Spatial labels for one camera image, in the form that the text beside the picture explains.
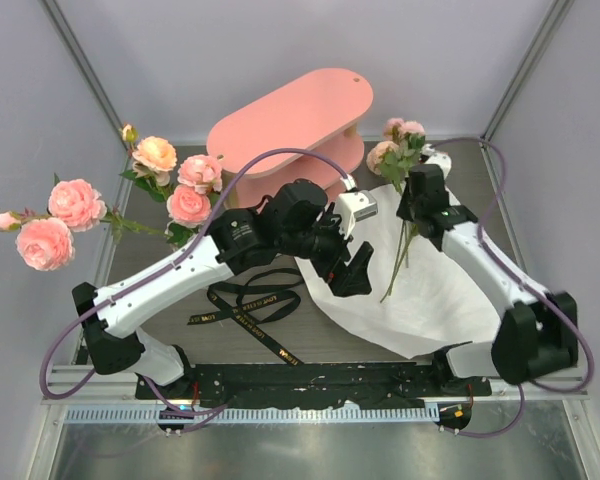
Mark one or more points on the slotted white cable duct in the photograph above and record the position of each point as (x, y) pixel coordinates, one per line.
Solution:
(159, 413)

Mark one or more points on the large pink rose stem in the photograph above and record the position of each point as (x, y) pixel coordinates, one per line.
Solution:
(45, 241)

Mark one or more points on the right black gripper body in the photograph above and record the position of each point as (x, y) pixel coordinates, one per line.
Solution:
(409, 206)

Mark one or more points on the small peach carnation stem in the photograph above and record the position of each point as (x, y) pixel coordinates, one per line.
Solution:
(401, 149)

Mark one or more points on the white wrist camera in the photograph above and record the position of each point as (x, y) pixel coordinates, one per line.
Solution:
(353, 206)
(429, 155)

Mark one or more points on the small orange bud sprig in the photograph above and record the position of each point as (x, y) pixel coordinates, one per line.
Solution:
(408, 232)

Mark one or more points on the black ribbon gold lettering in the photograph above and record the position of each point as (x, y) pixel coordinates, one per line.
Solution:
(250, 306)

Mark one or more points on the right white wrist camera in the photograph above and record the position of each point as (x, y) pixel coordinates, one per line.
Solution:
(429, 155)

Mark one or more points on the pink three-tier wooden shelf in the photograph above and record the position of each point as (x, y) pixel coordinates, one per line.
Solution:
(318, 111)

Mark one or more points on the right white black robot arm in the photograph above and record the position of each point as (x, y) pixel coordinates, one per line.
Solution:
(537, 330)

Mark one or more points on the pink double rose stem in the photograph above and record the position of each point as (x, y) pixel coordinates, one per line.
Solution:
(199, 183)

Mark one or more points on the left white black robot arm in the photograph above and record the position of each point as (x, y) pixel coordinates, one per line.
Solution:
(298, 221)

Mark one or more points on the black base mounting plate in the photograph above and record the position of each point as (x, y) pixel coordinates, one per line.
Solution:
(318, 386)

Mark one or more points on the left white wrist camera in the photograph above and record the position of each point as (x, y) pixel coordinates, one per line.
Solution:
(353, 206)

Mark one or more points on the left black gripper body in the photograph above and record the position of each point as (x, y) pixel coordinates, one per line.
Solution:
(326, 251)

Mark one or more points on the white wrapping paper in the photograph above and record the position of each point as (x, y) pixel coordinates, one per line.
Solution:
(432, 303)

